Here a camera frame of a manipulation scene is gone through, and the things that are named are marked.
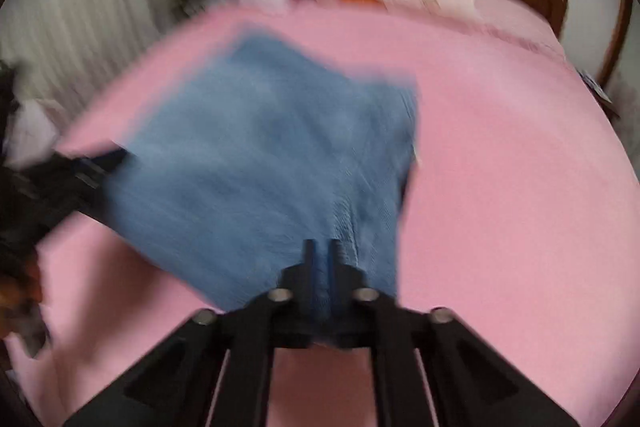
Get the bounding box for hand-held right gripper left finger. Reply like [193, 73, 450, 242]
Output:
[62, 239, 321, 427]

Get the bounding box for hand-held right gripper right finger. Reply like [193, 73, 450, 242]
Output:
[327, 239, 583, 427]

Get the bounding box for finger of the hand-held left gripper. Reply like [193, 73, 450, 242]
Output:
[52, 146, 132, 190]

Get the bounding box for blue denim jacket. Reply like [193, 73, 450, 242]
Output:
[97, 32, 422, 349]

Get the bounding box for person's left hand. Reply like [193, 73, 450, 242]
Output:
[0, 257, 46, 310]

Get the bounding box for white curtain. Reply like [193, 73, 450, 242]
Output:
[0, 0, 211, 112]

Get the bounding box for papers on nightstand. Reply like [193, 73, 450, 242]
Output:
[579, 69, 614, 104]

